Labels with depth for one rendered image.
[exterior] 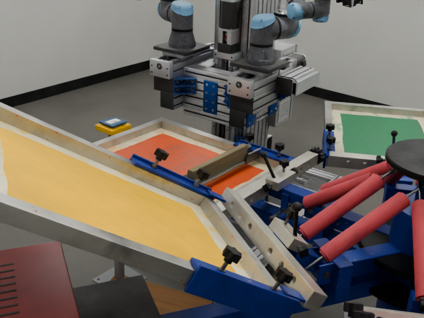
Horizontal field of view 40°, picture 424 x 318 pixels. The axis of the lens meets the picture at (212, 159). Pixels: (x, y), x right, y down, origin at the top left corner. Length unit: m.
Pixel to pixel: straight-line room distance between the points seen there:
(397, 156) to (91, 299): 1.01
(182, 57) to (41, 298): 1.91
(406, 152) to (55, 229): 1.16
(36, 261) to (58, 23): 4.82
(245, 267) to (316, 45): 5.03
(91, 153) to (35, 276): 0.36
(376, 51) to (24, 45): 3.48
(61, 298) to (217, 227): 0.49
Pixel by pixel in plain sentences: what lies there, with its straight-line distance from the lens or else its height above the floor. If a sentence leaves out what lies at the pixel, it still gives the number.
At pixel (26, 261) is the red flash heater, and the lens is 1.70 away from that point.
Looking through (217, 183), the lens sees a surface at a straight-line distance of 2.38.
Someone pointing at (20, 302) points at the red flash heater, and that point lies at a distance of 1.56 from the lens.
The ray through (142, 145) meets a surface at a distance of 2.73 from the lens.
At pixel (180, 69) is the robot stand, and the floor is 1.15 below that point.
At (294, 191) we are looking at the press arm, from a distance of 2.18.
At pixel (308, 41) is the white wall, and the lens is 6.49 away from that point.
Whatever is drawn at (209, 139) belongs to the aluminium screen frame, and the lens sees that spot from 2.73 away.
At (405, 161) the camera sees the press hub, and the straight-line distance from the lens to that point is 1.85.
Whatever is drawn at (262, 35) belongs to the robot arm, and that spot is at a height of 1.41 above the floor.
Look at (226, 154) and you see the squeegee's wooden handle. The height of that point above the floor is 1.06.
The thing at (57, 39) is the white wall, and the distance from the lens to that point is 6.36.
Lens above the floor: 2.05
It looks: 25 degrees down
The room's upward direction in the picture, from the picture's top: 2 degrees clockwise
